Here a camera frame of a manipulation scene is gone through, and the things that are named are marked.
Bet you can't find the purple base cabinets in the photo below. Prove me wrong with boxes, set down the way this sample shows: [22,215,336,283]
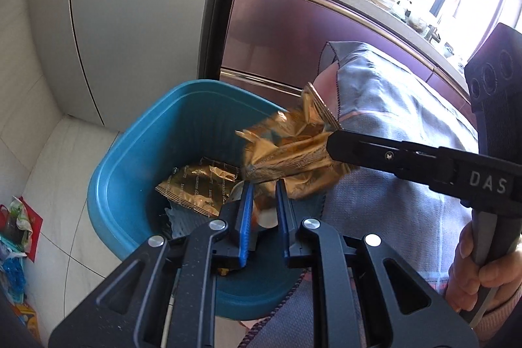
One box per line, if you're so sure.
[220,0,469,116]

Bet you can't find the grey plaid tablecloth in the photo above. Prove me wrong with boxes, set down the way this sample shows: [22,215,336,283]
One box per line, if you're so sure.
[238,41,490,348]

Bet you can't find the person's right hand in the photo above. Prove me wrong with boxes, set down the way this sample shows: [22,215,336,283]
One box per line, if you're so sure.
[446,223,522,314]

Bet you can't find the grey refrigerator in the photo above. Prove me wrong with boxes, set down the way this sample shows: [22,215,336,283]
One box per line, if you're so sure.
[26,0,241,129]

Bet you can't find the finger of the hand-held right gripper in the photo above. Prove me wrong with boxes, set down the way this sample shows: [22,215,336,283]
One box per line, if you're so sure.
[326,130,462,194]

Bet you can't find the heap of colourful packets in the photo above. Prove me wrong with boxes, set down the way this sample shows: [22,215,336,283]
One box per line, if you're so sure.
[0,196,43,332]

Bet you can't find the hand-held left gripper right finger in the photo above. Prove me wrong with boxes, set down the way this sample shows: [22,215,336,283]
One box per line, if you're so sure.
[275,180,480,348]

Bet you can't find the blue plastic bin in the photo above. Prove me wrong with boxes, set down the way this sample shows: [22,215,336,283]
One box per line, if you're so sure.
[87,79,327,320]

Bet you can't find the person's right forearm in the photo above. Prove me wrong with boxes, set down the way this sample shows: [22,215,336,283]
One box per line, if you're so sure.
[459,285,522,344]

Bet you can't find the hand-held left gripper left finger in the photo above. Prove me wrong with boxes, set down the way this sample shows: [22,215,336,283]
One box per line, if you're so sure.
[48,181,255,348]

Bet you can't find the gold foil wrapper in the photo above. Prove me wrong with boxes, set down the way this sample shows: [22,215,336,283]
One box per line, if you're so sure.
[155,156,241,218]
[236,82,353,210]

